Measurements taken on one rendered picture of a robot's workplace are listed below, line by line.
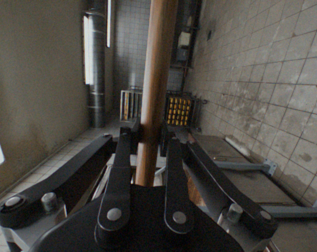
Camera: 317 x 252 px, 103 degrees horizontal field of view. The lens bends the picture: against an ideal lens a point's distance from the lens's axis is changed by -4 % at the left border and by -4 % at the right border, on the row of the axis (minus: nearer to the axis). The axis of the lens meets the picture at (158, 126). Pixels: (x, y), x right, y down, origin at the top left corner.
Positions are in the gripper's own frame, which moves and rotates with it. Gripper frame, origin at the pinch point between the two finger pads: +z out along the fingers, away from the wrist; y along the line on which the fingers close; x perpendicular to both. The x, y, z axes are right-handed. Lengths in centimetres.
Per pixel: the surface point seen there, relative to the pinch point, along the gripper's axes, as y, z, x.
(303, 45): 119, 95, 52
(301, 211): 97, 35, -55
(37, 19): -142, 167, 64
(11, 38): -142, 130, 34
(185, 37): 81, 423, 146
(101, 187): -47, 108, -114
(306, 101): 119, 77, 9
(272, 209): 77, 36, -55
